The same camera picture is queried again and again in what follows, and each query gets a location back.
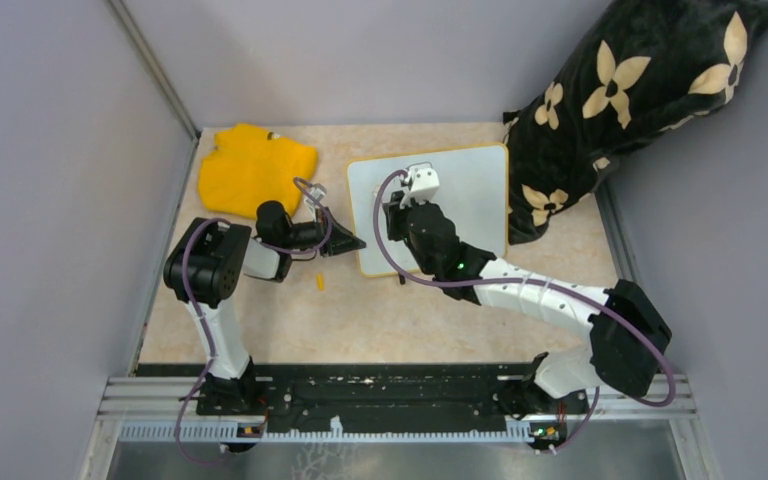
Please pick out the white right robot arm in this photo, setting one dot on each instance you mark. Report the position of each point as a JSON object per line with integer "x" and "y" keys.
{"x": 624, "y": 336}

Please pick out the yellow folded cloth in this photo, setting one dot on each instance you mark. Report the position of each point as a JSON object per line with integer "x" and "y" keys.
{"x": 250, "y": 165}

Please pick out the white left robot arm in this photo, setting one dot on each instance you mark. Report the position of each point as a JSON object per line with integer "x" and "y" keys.
{"x": 204, "y": 269}

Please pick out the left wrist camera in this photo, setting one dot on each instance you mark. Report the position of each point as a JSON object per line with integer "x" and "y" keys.
{"x": 313, "y": 196}

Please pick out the yellow framed whiteboard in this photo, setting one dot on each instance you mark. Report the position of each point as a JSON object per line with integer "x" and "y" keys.
{"x": 473, "y": 193}

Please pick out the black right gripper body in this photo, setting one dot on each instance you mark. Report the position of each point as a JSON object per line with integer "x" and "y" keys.
{"x": 399, "y": 228}

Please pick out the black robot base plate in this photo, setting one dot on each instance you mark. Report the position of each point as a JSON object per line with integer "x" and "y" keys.
{"x": 498, "y": 388}

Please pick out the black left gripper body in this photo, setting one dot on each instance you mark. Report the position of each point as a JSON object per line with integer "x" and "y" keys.
{"x": 310, "y": 234}

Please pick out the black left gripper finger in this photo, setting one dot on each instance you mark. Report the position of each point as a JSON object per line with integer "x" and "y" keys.
{"x": 341, "y": 239}
{"x": 331, "y": 252}

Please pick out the aluminium frame rail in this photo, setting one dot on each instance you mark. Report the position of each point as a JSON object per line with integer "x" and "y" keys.
{"x": 153, "y": 410}

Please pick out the black floral pillow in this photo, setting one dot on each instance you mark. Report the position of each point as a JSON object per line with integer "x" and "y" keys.
{"x": 644, "y": 68}

